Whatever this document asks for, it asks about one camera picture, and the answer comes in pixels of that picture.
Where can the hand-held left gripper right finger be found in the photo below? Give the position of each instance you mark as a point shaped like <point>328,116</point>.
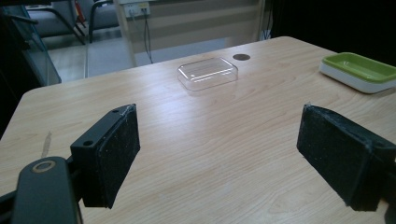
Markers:
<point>339,155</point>

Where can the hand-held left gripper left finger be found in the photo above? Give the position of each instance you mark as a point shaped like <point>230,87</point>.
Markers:
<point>107,155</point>

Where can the green and white soap dish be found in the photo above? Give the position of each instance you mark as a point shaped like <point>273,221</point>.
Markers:
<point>358,71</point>

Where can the clear plastic container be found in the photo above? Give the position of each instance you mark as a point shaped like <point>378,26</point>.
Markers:
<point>207,73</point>

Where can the dark glass panel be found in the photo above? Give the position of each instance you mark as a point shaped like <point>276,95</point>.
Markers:
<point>31,53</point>

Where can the round brown table grommet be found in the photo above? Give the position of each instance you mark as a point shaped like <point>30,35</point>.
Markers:
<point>241,57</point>

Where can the grey chair with black frame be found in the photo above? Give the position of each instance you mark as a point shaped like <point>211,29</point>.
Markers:
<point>102,17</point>
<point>54,21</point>

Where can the white wall socket box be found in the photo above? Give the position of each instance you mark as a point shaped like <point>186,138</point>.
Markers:
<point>137,8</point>

